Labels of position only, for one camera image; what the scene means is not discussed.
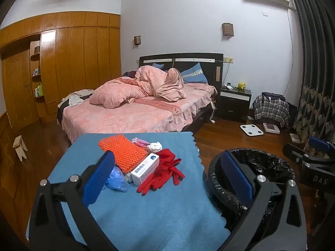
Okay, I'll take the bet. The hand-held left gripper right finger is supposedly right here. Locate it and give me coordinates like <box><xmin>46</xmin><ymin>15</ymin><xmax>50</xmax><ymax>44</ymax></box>
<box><xmin>220</xmin><ymin>151</ymin><xmax>307</xmax><ymax>251</ymax></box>

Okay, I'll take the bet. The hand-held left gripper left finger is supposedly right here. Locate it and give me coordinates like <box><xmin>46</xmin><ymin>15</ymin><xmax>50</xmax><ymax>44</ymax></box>
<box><xmin>27</xmin><ymin>150</ymin><xmax>117</xmax><ymax>251</ymax></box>

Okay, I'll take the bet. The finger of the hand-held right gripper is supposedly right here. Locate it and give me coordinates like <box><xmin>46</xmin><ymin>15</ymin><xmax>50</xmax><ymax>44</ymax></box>
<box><xmin>307</xmin><ymin>136</ymin><xmax>335</xmax><ymax>160</ymax></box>
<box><xmin>282</xmin><ymin>143</ymin><xmax>312</xmax><ymax>168</ymax></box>

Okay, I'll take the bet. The blue plastic bag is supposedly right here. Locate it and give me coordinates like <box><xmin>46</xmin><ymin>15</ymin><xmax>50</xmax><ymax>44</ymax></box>
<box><xmin>102</xmin><ymin>166</ymin><xmax>129</xmax><ymax>192</ymax></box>

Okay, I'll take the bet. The waste bin with black liner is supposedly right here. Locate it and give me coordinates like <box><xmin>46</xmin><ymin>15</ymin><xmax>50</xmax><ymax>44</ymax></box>
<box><xmin>207</xmin><ymin>148</ymin><xmax>296</xmax><ymax>234</ymax></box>

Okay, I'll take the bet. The wide orange foam net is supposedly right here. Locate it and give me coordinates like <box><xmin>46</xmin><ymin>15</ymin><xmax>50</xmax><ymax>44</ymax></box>
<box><xmin>99</xmin><ymin>134</ymin><xmax>148</xmax><ymax>173</ymax></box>

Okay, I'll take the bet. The white box with blue label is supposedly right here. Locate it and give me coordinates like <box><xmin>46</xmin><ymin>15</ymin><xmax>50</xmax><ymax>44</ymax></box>
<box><xmin>130</xmin><ymin>152</ymin><xmax>160</xmax><ymax>186</ymax></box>

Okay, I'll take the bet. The red glove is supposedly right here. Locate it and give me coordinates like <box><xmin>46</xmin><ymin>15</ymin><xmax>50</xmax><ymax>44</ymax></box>
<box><xmin>137</xmin><ymin>171</ymin><xmax>169</xmax><ymax>196</ymax></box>
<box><xmin>154</xmin><ymin>149</ymin><xmax>186</xmax><ymax>185</ymax></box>

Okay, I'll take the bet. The pink face mask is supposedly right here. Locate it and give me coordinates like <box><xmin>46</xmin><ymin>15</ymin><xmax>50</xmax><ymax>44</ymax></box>
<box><xmin>131</xmin><ymin>137</ymin><xmax>151</xmax><ymax>149</ymax></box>

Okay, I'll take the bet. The white scale with dark panel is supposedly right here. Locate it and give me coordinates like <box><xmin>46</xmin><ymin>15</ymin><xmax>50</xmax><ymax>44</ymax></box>
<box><xmin>262</xmin><ymin>122</ymin><xmax>280</xmax><ymax>133</ymax></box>

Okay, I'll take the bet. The plaid cloth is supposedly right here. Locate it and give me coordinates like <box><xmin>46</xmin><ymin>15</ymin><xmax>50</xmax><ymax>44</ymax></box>
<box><xmin>253</xmin><ymin>94</ymin><xmax>290</xmax><ymax>129</ymax></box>

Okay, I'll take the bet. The white body scale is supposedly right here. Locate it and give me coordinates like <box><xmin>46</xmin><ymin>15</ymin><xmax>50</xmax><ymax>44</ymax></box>
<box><xmin>240</xmin><ymin>124</ymin><xmax>258</xmax><ymax>136</ymax></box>

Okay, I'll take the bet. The dark clothing on plaid cloth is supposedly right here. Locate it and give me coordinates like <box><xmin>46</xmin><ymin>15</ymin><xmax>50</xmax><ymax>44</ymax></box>
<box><xmin>261</xmin><ymin>92</ymin><xmax>287</xmax><ymax>102</ymax></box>

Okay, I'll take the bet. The blue scalloped table cloth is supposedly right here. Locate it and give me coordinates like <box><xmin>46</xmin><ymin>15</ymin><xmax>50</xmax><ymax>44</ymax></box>
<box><xmin>48</xmin><ymin>131</ymin><xmax>228</xmax><ymax>251</ymax></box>

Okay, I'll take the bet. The pink bed sheet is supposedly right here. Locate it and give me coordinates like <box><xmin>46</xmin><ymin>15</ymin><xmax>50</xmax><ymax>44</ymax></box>
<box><xmin>61</xmin><ymin>82</ymin><xmax>218</xmax><ymax>144</ymax></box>

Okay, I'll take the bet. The dark nightstand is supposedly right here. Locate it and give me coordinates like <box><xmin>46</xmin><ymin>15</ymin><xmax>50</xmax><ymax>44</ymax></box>
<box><xmin>218</xmin><ymin>86</ymin><xmax>252</xmax><ymax>123</ymax></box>

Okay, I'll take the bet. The pile of clothes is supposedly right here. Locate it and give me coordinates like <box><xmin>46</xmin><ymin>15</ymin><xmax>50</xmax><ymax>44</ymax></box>
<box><xmin>58</xmin><ymin>89</ymin><xmax>95</xmax><ymax>108</ymax></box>

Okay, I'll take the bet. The small wooden stool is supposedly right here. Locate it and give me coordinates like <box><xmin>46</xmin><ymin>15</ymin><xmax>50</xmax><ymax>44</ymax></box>
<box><xmin>13</xmin><ymin>135</ymin><xmax>29</xmax><ymax>161</ymax></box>

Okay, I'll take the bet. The dark patterned curtain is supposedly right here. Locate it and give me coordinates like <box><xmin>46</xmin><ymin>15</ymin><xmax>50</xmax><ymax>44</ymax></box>
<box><xmin>284</xmin><ymin>0</ymin><xmax>335</xmax><ymax>157</ymax></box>

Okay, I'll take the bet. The pink quilt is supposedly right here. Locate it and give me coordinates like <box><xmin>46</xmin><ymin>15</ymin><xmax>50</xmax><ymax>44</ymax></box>
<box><xmin>89</xmin><ymin>65</ymin><xmax>187</xmax><ymax>109</ymax></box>

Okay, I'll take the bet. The large blue pillow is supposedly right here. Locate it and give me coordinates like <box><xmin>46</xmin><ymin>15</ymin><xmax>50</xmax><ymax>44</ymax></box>
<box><xmin>179</xmin><ymin>62</ymin><xmax>210</xmax><ymax>84</ymax></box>

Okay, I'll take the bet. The wooden door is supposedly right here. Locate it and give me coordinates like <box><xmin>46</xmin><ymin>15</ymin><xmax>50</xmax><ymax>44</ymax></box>
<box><xmin>0</xmin><ymin>50</ymin><xmax>40</xmax><ymax>131</ymax></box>

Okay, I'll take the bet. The wooden wardrobe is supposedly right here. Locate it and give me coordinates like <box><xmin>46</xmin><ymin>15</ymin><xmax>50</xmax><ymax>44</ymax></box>
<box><xmin>0</xmin><ymin>12</ymin><xmax>121</xmax><ymax>126</ymax></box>

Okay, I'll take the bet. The dark wooden bed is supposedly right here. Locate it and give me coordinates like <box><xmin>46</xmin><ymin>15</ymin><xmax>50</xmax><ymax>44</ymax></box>
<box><xmin>57</xmin><ymin>53</ymin><xmax>224</xmax><ymax>142</ymax></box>

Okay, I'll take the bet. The white charging cable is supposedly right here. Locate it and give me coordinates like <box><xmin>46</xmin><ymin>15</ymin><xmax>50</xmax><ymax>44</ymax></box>
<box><xmin>224</xmin><ymin>59</ymin><xmax>232</xmax><ymax>85</ymax></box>

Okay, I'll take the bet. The large wall lamp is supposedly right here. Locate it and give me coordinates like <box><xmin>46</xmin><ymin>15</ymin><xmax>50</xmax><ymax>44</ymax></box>
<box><xmin>222</xmin><ymin>23</ymin><xmax>234</xmax><ymax>39</ymax></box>

